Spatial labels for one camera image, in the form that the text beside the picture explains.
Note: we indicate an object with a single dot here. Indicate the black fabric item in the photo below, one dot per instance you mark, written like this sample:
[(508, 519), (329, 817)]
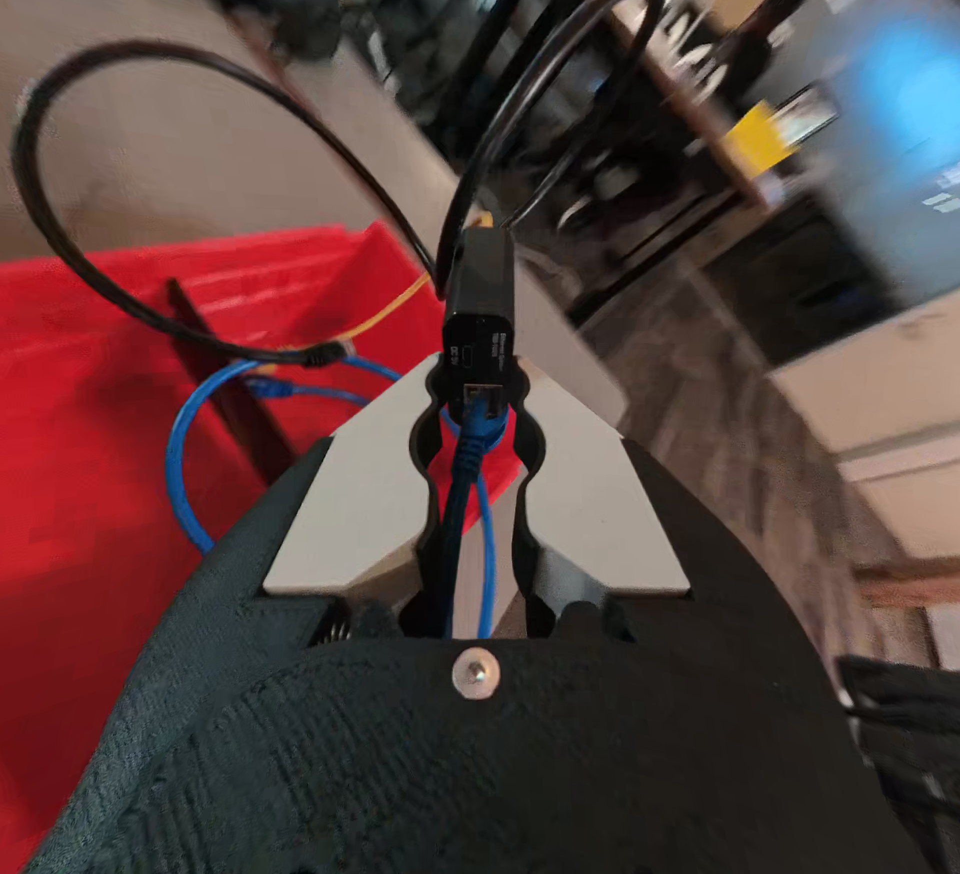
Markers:
[(907, 754)]

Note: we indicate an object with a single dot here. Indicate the black bin divider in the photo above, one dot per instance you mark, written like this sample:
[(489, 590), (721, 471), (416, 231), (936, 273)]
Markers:
[(232, 401)]

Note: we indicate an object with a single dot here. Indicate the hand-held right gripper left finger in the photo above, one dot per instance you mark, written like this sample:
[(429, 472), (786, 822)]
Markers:
[(352, 514)]

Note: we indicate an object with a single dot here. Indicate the blue lit monitor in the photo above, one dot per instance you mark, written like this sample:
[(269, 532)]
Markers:
[(900, 139)]

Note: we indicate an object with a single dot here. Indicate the red plastic bin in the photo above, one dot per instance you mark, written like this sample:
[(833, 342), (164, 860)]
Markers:
[(90, 439)]

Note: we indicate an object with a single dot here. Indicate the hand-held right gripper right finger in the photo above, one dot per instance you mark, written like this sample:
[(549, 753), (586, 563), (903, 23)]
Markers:
[(600, 514)]

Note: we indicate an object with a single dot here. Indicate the black ethernet splitter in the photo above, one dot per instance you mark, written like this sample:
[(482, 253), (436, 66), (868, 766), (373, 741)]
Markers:
[(480, 289)]

